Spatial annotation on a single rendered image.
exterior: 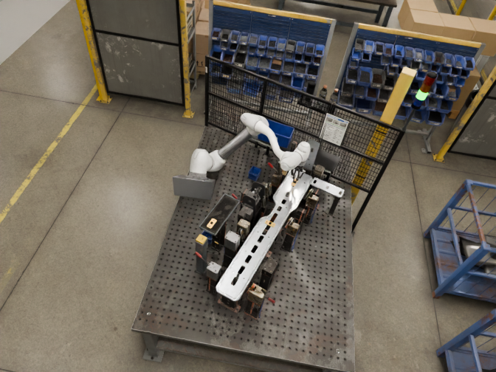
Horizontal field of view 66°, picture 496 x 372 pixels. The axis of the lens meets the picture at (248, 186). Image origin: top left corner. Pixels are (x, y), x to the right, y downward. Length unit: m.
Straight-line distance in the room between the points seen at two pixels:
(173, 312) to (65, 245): 1.71
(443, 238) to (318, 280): 1.89
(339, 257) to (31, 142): 3.96
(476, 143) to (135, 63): 4.51
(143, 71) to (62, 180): 1.71
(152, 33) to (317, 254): 3.20
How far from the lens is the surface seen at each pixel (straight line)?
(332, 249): 3.47
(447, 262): 4.56
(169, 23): 4.87
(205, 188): 3.46
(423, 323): 4.28
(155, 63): 5.22
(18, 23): 0.61
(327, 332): 3.11
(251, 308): 2.93
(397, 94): 3.27
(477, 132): 5.69
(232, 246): 2.89
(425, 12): 6.07
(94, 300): 3.98
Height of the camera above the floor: 3.51
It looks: 49 degrees down
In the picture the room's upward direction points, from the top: 8 degrees clockwise
